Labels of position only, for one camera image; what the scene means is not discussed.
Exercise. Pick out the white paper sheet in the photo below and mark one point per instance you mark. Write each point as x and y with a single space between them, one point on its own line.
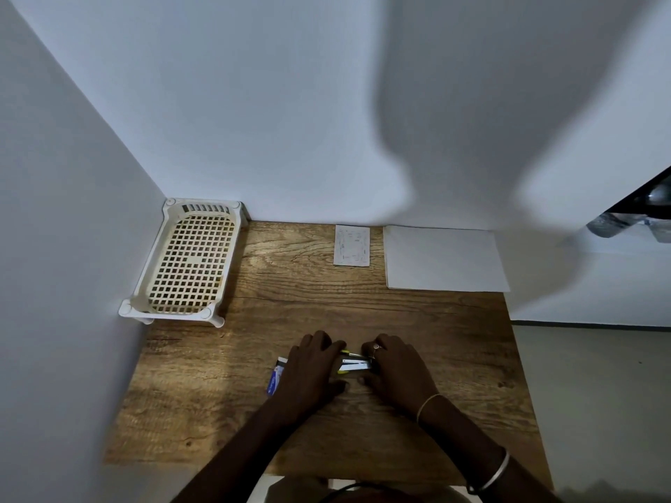
443 259

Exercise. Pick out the black and silver object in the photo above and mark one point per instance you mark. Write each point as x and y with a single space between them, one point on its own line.
637 212

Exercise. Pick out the blue and white small box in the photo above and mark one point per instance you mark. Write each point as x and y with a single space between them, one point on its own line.
273 382

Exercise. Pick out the person's right hand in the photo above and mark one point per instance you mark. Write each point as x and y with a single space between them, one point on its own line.
401 377

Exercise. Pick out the person's left forearm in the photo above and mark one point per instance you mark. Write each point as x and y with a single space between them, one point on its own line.
246 455

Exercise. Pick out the small white printed card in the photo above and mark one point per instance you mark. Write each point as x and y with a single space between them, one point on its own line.
352 246

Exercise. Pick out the white plastic basket tray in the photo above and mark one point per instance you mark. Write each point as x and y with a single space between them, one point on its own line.
188 261

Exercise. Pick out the person's left hand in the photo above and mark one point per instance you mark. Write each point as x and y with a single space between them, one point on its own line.
306 379

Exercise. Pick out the silver bangle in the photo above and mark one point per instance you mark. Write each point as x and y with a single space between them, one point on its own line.
498 474

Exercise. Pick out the person's right thumb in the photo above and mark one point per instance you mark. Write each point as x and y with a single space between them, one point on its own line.
368 381

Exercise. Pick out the person's left thumb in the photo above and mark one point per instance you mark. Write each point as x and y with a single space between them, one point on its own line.
339 387

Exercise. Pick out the person's right forearm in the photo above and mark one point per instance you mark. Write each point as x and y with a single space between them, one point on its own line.
472 455

